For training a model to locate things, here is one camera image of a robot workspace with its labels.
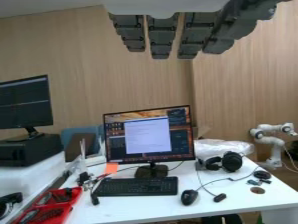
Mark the black computer mouse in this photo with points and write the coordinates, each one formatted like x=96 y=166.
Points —
x=189 y=197

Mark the small black object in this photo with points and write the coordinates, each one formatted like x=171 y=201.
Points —
x=94 y=199

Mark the orange sticky note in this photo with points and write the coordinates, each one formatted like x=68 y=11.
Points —
x=112 y=167

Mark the white desk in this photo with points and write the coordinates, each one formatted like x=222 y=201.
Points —
x=146 y=208

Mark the small white jointed device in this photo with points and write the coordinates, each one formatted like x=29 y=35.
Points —
x=267 y=136

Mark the dark computer monitor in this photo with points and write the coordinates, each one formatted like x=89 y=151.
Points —
x=24 y=103

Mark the black keyboard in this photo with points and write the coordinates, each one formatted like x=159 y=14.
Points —
x=134 y=186

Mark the clear plastic bag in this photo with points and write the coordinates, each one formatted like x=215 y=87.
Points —
x=221 y=146

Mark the lit computer monitor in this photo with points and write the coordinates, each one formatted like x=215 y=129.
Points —
x=147 y=136

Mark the black case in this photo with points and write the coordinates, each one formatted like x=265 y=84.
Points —
x=26 y=150

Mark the red tray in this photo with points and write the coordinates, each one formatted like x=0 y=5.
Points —
x=41 y=215
x=61 y=196

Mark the brown cardboard sheet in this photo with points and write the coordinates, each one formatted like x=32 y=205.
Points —
x=80 y=146

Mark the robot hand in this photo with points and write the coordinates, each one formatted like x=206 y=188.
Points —
x=161 y=36

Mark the white foam box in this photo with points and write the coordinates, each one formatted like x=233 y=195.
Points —
x=26 y=176

